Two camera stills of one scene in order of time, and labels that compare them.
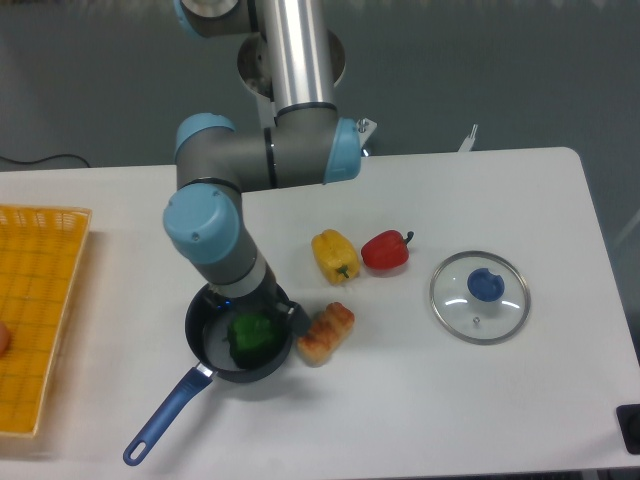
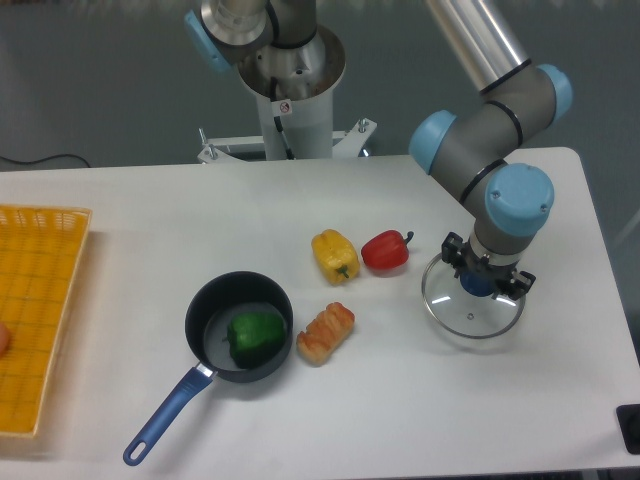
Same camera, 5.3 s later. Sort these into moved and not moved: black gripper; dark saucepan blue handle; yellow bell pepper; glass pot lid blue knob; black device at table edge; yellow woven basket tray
Moved: glass pot lid blue knob; black gripper
Not moved: dark saucepan blue handle; black device at table edge; yellow woven basket tray; yellow bell pepper
